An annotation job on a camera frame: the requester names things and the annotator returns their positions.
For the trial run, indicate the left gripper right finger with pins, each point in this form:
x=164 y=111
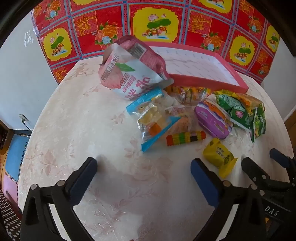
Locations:
x=248 y=222

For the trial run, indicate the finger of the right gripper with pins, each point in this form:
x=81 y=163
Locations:
x=285 y=161
x=255 y=172

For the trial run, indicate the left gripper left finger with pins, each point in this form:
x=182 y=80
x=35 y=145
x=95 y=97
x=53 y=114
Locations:
x=37 y=220

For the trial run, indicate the yellow cake snack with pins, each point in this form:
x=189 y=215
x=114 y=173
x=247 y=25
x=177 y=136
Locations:
x=219 y=156

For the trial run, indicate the small green pea packet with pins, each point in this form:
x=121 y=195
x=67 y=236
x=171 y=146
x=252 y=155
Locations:
x=238 y=114

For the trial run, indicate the purple snack tin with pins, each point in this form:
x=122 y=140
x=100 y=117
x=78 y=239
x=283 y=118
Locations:
x=213 y=119

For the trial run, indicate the rainbow-edged clear snack bag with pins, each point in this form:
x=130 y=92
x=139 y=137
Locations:
x=186 y=129

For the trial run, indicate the yellow-red striped candy bag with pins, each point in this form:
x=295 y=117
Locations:
x=188 y=95

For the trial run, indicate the blue-edged clear candy bag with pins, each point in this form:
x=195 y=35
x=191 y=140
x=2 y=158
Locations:
x=152 y=119

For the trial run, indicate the peach jelly drink pouch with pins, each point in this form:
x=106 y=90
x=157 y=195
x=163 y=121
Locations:
x=131 y=68

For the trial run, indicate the large green pea packet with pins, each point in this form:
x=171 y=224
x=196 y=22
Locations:
x=258 y=122

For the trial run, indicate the orange cracker sleeve pack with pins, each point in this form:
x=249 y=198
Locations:
x=248 y=102

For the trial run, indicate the blue foam floor mat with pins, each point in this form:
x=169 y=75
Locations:
x=15 y=155

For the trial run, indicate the pink shallow cardboard box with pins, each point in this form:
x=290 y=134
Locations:
x=196 y=66

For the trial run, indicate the white wall outlet with cord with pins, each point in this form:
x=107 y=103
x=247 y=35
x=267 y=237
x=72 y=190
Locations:
x=24 y=121

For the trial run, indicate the red floral patterned wall cloth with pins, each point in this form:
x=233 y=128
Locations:
x=71 y=30

